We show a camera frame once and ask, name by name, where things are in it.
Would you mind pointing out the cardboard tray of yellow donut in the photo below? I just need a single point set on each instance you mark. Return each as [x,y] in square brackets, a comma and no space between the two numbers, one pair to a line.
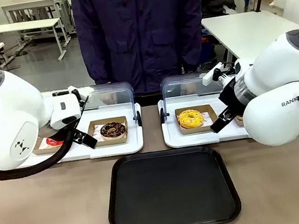
[210,120]

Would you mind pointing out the cardboard tray of drizzled donut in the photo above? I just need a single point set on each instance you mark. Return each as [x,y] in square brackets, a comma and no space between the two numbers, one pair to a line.
[240,121]

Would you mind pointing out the black bag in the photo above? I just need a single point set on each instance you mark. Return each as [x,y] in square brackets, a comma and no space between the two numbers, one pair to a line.
[219,7]

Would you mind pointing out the white bench table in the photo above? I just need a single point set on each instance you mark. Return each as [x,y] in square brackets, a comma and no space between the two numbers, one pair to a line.
[22,26]

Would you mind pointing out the clear display case lid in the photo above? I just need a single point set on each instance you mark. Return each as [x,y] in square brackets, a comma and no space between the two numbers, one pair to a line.
[119,99]
[185,86]

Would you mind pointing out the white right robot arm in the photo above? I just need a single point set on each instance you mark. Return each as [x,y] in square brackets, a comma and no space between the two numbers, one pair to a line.
[275,80]

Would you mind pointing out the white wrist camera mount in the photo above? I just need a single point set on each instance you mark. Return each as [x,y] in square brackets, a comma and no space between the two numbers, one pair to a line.
[74,92]
[212,75]

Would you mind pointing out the cardboard tray of chocolate donut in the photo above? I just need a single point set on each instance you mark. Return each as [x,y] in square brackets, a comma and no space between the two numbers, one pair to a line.
[93,126]

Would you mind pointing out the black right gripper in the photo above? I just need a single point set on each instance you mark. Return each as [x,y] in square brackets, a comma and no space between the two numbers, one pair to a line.
[231,96]

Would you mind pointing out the cardboard tray of red donut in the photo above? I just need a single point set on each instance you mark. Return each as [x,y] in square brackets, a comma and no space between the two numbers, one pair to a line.
[40,148]

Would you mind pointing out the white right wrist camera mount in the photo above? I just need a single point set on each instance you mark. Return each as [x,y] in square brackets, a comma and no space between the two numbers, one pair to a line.
[212,75]

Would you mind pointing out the white storage box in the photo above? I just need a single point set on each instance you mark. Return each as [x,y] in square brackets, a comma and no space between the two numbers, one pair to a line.
[281,0]

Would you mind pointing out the chocolate sprinkled donut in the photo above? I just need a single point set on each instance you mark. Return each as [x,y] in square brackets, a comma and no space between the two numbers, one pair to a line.
[112,130]

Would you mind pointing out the black plastic serving tray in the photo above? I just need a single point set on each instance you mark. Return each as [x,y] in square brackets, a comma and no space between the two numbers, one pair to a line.
[170,191]

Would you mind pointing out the yellow glazed donut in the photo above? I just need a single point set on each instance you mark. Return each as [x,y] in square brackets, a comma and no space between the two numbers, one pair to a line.
[190,118]

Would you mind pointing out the person in navy jacket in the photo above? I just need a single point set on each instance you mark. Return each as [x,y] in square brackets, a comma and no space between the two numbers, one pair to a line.
[140,34]

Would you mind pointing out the red glazed donut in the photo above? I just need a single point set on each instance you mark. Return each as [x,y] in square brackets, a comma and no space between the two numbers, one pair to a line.
[53,142]

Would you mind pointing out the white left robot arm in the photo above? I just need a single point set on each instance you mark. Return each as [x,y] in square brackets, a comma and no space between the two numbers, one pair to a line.
[4,112]

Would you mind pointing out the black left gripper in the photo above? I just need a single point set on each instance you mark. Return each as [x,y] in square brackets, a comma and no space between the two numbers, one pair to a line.
[75,135]

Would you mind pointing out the large white table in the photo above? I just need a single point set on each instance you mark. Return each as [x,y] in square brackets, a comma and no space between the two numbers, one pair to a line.
[247,28]

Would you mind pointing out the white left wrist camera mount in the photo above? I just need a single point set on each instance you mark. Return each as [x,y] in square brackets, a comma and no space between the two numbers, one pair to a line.
[74,92]

